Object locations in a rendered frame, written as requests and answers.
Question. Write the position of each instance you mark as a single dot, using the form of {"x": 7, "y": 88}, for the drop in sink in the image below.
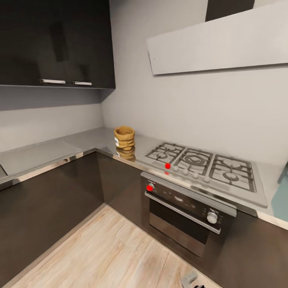
{"x": 19, "y": 161}

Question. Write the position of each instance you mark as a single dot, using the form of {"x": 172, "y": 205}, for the oven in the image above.
{"x": 194, "y": 225}

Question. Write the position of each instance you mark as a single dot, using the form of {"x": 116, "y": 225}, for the range hood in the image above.
{"x": 234, "y": 34}

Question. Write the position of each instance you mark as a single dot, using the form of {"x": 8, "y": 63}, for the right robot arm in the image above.
{"x": 188, "y": 279}

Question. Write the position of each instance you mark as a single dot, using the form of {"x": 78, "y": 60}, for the burner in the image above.
{"x": 230, "y": 174}

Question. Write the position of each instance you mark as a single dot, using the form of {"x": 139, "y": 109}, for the popcorn bag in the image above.
{"x": 124, "y": 137}

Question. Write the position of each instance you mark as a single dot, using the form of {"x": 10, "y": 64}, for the cabinet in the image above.
{"x": 56, "y": 43}

